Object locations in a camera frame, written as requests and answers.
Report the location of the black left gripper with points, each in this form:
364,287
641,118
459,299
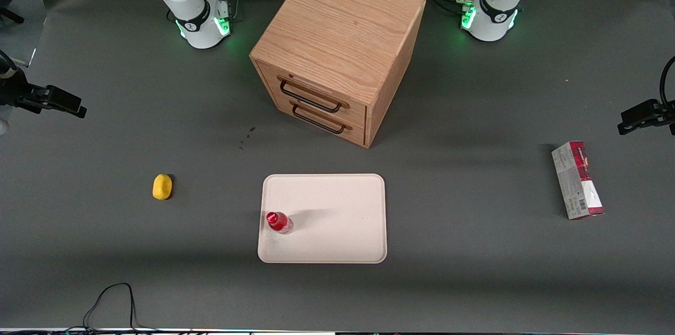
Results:
665,113

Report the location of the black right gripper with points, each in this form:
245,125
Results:
16,93

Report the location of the red coke bottle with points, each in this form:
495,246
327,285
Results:
277,220

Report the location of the beige plastic tray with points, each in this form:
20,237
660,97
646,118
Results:
337,219

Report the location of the red and grey carton box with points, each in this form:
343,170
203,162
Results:
577,182

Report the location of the yellow lemon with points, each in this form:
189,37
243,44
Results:
162,187

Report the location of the wooden drawer front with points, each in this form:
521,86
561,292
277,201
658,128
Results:
356,135
358,113

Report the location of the wooden two-drawer cabinet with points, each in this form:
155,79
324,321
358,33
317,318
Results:
343,24

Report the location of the black bracket at table edge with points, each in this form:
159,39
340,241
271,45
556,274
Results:
13,16

